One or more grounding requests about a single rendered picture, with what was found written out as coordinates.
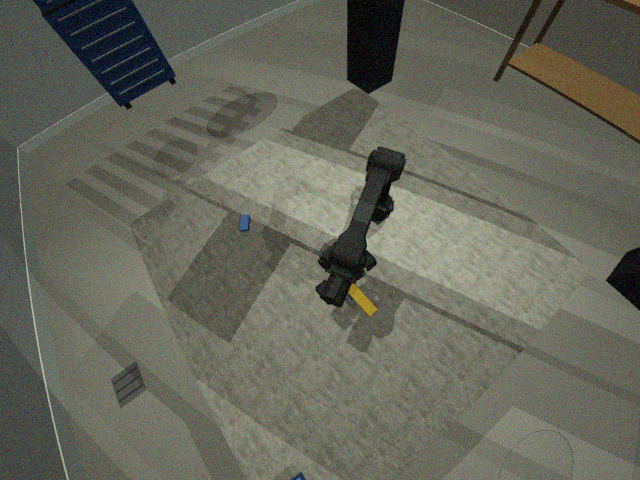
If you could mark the yellow bar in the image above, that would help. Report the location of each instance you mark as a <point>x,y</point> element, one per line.
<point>362,300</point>

